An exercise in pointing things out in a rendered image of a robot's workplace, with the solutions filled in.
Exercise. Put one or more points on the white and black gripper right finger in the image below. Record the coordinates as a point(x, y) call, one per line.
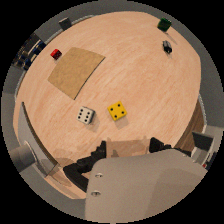
point(156, 145)

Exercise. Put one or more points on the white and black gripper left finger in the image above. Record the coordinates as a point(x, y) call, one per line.
point(73, 171)

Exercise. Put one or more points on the red die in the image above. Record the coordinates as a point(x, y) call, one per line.
point(56, 54)

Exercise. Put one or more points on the yellow die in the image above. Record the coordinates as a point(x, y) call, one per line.
point(117, 110)

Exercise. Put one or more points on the tan square mat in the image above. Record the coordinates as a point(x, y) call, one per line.
point(73, 70)

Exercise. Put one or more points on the white die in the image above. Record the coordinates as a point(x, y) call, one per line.
point(85, 115)

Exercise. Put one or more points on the green drink can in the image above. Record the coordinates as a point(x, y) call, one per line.
point(164, 24)

